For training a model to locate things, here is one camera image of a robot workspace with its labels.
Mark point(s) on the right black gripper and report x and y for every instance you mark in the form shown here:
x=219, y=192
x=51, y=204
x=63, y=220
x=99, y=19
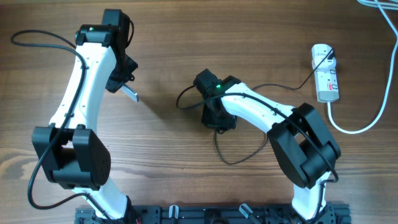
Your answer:
x=206, y=119

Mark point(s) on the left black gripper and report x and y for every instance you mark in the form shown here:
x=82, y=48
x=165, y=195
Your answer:
x=115, y=84

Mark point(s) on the turquoise screen smartphone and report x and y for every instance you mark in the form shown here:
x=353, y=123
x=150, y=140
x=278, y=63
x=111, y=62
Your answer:
x=130, y=92

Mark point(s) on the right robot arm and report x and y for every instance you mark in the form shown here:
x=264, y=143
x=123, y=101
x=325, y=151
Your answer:
x=303, y=145

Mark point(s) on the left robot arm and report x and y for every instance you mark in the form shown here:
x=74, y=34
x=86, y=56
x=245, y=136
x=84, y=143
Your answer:
x=69, y=150

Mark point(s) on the white power strip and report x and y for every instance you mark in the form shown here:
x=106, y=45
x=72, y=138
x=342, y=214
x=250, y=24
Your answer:
x=324, y=65

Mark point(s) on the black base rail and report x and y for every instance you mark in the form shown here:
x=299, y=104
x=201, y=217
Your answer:
x=154, y=214

